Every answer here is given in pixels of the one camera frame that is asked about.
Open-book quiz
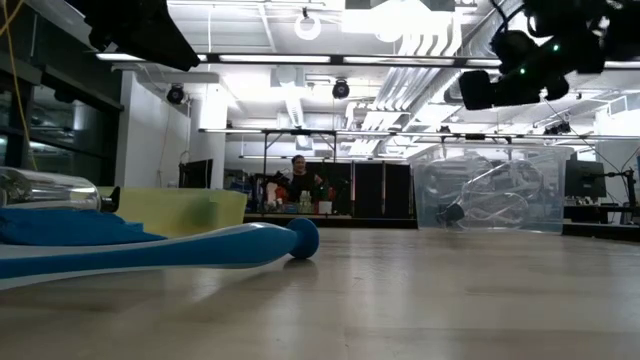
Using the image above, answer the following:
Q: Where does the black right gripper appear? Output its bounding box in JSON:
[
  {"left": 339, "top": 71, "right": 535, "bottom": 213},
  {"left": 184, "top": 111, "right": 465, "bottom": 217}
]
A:
[{"left": 458, "top": 30, "right": 571, "bottom": 112}]

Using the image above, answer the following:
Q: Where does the blue dish brush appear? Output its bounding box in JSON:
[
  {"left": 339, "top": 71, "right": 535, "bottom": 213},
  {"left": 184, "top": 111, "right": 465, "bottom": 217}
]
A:
[{"left": 0, "top": 217, "right": 321, "bottom": 292}]

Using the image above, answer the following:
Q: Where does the blue cloth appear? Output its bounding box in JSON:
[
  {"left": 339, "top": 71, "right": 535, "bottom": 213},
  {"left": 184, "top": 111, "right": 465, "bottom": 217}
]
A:
[{"left": 0, "top": 207, "right": 167, "bottom": 247}]

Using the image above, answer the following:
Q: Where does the black monitor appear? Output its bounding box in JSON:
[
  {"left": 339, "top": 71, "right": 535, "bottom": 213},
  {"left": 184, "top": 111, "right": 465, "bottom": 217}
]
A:
[
  {"left": 178, "top": 158, "right": 215, "bottom": 190},
  {"left": 567, "top": 159, "right": 609, "bottom": 201}
]

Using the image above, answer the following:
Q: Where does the clear plastic storage bin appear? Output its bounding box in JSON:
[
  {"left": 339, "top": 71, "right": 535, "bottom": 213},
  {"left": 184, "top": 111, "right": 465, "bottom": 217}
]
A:
[{"left": 407, "top": 143, "right": 576, "bottom": 236}]

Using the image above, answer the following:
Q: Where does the person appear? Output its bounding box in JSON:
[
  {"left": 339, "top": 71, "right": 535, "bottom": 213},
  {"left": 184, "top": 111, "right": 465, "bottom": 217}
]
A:
[{"left": 288, "top": 153, "right": 325, "bottom": 204}]

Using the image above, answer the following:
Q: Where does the yellow plastic tray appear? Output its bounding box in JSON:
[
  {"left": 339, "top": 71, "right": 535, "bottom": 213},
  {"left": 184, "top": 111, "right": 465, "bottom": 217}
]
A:
[{"left": 97, "top": 186, "right": 250, "bottom": 239}]

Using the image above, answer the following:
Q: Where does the dark glass partition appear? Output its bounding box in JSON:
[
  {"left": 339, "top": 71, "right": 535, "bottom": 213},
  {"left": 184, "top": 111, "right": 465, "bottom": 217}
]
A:
[{"left": 0, "top": 0, "right": 125, "bottom": 187}]

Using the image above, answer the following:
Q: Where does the black ceiling-mounted camera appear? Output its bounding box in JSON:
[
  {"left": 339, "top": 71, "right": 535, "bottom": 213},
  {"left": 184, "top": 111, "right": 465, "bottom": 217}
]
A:
[
  {"left": 331, "top": 78, "right": 352, "bottom": 101},
  {"left": 166, "top": 83, "right": 187, "bottom": 107}
]

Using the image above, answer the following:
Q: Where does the black aluminium table frame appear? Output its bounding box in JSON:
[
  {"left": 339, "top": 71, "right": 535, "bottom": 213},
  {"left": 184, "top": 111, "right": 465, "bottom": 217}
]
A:
[{"left": 242, "top": 213, "right": 640, "bottom": 244}]

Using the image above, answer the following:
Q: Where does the black background table frame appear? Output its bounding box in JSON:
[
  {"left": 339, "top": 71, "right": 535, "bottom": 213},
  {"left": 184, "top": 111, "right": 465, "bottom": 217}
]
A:
[{"left": 197, "top": 127, "right": 640, "bottom": 179}]

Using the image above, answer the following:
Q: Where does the white ring lamp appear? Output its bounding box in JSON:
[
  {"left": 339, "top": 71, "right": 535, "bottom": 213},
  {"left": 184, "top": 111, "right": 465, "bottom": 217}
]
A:
[{"left": 293, "top": 6, "right": 324, "bottom": 43}]

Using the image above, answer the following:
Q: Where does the yellow cable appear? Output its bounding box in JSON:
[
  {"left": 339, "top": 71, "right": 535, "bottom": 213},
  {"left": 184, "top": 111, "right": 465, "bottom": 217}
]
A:
[{"left": 0, "top": 0, "right": 40, "bottom": 174}]

